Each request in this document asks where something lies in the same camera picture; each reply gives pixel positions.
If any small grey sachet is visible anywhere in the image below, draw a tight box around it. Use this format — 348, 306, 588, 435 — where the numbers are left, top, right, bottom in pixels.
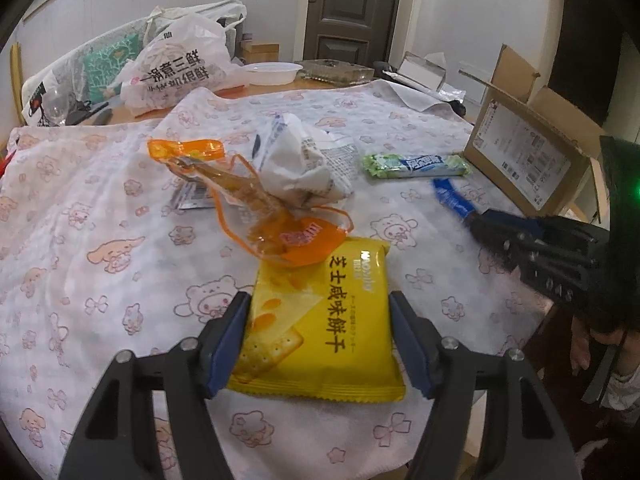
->
172, 180, 216, 211

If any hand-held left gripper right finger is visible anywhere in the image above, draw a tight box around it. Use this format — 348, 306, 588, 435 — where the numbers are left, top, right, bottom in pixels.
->
390, 292, 576, 480

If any pink cartoon printed blanket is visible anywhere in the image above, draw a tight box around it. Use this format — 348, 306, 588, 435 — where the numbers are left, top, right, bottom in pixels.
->
0, 77, 551, 480

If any grey panel door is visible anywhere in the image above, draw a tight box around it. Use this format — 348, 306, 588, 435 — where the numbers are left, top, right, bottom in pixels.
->
301, 0, 406, 68

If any black remote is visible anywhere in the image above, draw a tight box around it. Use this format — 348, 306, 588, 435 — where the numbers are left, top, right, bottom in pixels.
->
66, 101, 112, 126

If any person's right hand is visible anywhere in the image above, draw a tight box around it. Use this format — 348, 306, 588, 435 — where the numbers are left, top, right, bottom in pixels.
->
570, 316, 594, 375

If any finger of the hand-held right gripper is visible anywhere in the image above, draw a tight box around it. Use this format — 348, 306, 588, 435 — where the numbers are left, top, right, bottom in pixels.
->
469, 225, 602, 307
475, 209, 609, 262

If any white bag red print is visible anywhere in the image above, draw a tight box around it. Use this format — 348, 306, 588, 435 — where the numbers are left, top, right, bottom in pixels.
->
22, 70, 67, 127

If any yellow chair back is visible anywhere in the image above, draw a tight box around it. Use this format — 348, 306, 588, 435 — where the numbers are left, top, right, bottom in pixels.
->
10, 42, 26, 126

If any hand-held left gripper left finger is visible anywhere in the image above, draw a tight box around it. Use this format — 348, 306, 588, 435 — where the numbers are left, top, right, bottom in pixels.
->
59, 292, 252, 480

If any white open carton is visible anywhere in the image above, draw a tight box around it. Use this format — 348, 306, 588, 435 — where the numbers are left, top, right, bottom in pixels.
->
384, 51, 448, 92

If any orange transparent snack packet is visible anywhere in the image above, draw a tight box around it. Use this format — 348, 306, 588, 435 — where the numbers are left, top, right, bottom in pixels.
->
147, 138, 354, 267

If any white crumpled snack packet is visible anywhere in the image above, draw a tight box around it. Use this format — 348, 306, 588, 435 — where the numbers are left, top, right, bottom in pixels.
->
252, 112, 361, 211

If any white plastic bowl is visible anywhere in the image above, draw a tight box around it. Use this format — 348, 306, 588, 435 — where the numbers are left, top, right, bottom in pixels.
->
240, 61, 304, 87

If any small brown cardboard box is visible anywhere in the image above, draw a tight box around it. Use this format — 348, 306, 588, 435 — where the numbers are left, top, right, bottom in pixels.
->
240, 41, 281, 65

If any clear plastic bag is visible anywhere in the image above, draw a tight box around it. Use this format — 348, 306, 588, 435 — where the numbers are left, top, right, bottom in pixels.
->
22, 2, 248, 127

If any open cardboard box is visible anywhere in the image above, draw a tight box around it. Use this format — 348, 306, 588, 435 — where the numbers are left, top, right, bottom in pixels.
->
462, 44, 609, 223

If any yellow cracker packet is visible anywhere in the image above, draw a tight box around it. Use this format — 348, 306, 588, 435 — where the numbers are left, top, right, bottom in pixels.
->
227, 235, 407, 403

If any crumpled foil sheet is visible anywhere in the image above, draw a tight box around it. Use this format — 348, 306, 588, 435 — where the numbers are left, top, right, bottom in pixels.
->
436, 86, 467, 107

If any white plastic bag black print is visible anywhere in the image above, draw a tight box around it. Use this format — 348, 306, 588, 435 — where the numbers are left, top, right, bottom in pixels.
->
117, 12, 251, 111

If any green candy packet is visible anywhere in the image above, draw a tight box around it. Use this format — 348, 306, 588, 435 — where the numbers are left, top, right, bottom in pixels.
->
362, 153, 473, 181

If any green patterned package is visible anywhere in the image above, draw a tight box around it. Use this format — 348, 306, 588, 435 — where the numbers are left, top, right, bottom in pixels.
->
84, 34, 146, 102

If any clear plastic food container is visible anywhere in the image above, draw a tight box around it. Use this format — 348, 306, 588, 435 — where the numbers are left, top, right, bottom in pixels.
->
300, 58, 376, 84

